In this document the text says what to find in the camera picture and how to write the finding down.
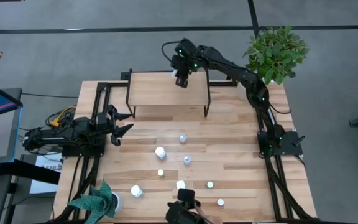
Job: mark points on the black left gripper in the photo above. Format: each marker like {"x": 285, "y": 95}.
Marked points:
{"x": 104, "y": 123}

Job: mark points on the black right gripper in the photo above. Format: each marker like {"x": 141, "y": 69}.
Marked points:
{"x": 180, "y": 63}

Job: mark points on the translucent plastic medicine bottle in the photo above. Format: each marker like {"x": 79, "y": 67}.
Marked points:
{"x": 182, "y": 138}
{"x": 175, "y": 74}

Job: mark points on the large white labelled medicine bottle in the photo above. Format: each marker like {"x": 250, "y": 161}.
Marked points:
{"x": 160, "y": 152}
{"x": 136, "y": 190}
{"x": 181, "y": 184}

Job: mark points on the small white-capped medicine bottle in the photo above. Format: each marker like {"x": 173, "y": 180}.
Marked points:
{"x": 160, "y": 172}
{"x": 220, "y": 202}
{"x": 210, "y": 184}

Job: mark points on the white round object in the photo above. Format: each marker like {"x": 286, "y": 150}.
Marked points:
{"x": 187, "y": 160}

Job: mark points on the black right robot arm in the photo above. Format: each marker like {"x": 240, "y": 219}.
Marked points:
{"x": 247, "y": 79}

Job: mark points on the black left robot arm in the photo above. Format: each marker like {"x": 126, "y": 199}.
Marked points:
{"x": 51, "y": 137}

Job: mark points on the wooden shelf black metal legs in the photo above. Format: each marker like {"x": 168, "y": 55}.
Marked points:
{"x": 154, "y": 90}

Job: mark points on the teal potted plant white pot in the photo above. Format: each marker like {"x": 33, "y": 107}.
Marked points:
{"x": 98, "y": 202}

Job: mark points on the white paper sheet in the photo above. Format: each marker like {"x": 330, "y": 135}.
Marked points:
{"x": 48, "y": 161}

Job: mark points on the black handheld device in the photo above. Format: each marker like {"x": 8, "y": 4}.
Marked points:
{"x": 185, "y": 197}

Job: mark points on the green potted plant white pot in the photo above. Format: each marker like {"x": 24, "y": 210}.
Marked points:
{"x": 275, "y": 53}

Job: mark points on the black bar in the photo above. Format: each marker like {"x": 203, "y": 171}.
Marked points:
{"x": 30, "y": 171}

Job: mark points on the black aluminium table frame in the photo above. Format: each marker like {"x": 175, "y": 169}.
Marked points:
{"x": 219, "y": 83}

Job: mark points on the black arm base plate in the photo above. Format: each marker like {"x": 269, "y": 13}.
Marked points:
{"x": 82, "y": 152}
{"x": 291, "y": 144}

